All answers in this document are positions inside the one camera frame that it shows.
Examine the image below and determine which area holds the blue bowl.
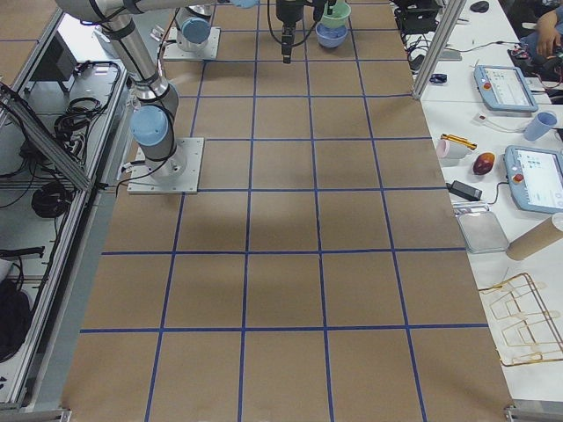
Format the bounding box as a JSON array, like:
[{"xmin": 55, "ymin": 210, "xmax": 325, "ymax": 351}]
[{"xmin": 315, "ymin": 24, "xmax": 348, "ymax": 48}]

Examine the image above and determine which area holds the metal tray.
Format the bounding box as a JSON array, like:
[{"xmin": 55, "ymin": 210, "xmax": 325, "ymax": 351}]
[{"xmin": 453, "ymin": 201, "xmax": 508, "ymax": 254}]

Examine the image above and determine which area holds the black power adapter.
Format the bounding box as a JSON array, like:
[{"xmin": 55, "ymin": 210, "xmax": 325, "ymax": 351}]
[{"xmin": 446, "ymin": 180, "xmax": 482, "ymax": 201}]

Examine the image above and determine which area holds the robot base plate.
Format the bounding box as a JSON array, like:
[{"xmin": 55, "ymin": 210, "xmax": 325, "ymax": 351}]
[{"xmin": 163, "ymin": 26, "xmax": 221, "ymax": 62}]

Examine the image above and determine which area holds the green bowl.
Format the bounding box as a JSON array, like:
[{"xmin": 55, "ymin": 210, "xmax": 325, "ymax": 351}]
[{"xmin": 320, "ymin": 1, "xmax": 351, "ymax": 28}]

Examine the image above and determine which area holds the aluminium frame post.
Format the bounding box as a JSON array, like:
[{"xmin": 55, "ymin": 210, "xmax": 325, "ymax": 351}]
[{"xmin": 412, "ymin": 0, "xmax": 466, "ymax": 99}]

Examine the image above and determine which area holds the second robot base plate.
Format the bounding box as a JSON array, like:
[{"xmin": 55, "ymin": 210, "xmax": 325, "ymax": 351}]
[{"xmin": 127, "ymin": 137, "xmax": 205, "ymax": 194}]

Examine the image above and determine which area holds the light blue cup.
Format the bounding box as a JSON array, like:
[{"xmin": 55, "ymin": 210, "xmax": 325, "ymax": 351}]
[{"xmin": 523, "ymin": 111, "xmax": 558, "ymax": 142}]

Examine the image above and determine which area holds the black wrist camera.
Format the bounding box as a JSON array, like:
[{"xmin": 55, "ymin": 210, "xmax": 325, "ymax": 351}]
[{"xmin": 281, "ymin": 25, "xmax": 295, "ymax": 64}]

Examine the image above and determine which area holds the cardboard tube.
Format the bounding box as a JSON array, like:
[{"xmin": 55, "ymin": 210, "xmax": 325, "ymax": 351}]
[{"xmin": 506, "ymin": 213, "xmax": 562, "ymax": 260}]

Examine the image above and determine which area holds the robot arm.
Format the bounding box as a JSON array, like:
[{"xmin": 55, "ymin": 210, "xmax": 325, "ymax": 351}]
[
  {"xmin": 173, "ymin": 1, "xmax": 337, "ymax": 64},
  {"xmin": 57, "ymin": 1, "xmax": 185, "ymax": 179}
]

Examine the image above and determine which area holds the blue teach pendant far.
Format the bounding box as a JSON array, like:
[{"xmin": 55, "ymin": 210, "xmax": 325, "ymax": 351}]
[{"xmin": 473, "ymin": 65, "xmax": 538, "ymax": 113}]

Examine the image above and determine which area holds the red mango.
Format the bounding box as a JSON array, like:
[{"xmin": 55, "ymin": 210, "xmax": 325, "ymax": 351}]
[{"xmin": 472, "ymin": 152, "xmax": 495, "ymax": 176}]

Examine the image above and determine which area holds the blue teach pendant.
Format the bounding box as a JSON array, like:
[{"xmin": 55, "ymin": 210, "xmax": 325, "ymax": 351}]
[
  {"xmin": 504, "ymin": 145, "xmax": 562, "ymax": 214},
  {"xmin": 473, "ymin": 65, "xmax": 538, "ymax": 113}
]

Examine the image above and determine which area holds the gold wire rack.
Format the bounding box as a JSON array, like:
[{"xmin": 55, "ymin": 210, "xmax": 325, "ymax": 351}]
[{"xmin": 479, "ymin": 273, "xmax": 562, "ymax": 367}]

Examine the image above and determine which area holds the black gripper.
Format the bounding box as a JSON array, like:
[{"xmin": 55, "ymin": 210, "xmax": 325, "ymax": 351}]
[{"xmin": 275, "ymin": 0, "xmax": 337, "ymax": 22}]

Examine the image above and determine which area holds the blue teach pendant near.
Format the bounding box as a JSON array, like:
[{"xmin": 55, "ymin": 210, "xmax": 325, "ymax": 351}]
[{"xmin": 504, "ymin": 145, "xmax": 562, "ymax": 214}]

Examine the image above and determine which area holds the pink cup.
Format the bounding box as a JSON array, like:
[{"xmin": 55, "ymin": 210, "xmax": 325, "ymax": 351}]
[{"xmin": 436, "ymin": 139, "xmax": 472, "ymax": 160}]

